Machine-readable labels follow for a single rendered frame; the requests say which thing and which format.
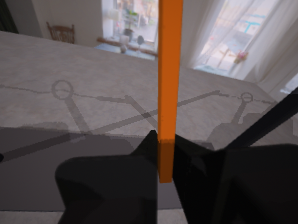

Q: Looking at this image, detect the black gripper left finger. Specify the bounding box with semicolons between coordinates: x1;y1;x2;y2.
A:
55;130;158;224

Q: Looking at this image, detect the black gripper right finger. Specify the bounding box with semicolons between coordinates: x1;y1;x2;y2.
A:
172;134;298;224

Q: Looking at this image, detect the grey loop with orange handle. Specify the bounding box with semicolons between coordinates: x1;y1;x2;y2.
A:
158;0;183;183

